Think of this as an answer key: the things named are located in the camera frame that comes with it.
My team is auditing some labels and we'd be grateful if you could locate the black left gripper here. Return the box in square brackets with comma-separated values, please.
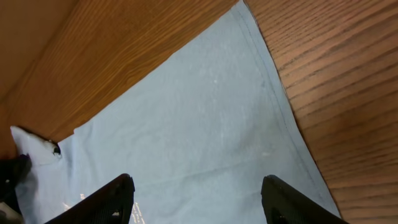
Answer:
[1, 154, 31, 215]

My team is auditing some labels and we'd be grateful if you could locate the light blue printed t-shirt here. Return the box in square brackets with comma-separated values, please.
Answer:
[11, 1, 338, 223]

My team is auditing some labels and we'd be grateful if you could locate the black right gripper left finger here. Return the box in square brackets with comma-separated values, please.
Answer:
[46, 174, 135, 224]

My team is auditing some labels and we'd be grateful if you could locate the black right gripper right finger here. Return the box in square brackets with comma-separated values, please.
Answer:
[261, 175, 348, 224]

